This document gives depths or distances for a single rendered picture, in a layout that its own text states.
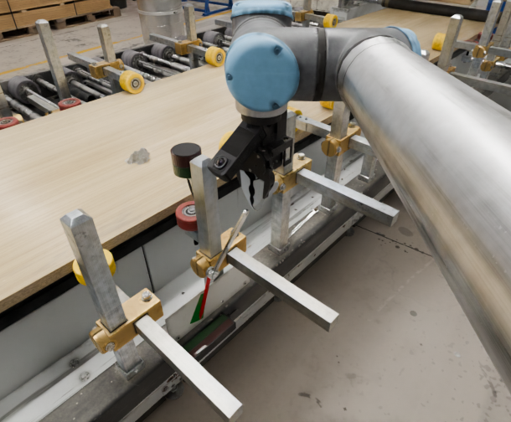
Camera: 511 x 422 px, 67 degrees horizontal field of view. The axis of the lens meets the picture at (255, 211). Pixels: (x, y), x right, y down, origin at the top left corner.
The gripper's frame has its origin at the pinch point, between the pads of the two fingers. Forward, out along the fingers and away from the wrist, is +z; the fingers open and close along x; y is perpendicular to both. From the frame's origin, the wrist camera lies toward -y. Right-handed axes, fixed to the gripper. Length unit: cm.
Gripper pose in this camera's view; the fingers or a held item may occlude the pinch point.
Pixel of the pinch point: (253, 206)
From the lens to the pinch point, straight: 78.1
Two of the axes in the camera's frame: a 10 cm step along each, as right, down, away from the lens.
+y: 6.8, -4.6, 5.8
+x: -7.4, -4.2, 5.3
